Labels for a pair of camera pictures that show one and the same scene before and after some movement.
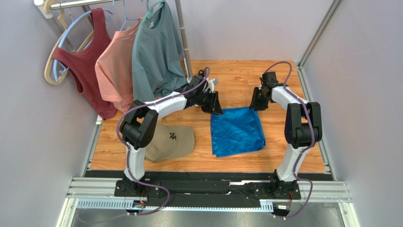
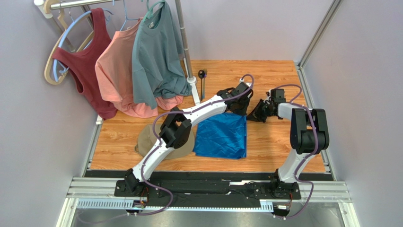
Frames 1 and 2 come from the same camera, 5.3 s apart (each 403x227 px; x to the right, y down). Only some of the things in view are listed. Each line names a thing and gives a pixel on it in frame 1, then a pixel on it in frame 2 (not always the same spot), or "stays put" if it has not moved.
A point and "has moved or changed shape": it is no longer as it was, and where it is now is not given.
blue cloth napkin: [238, 130] has moved or changed shape
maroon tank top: [82, 64] stays put
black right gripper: [260, 94] to [262, 108]
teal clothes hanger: [149, 10] stays put
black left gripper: [214, 107] to [244, 111]
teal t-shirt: [159, 67] stays put
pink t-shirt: [114, 69] stays put
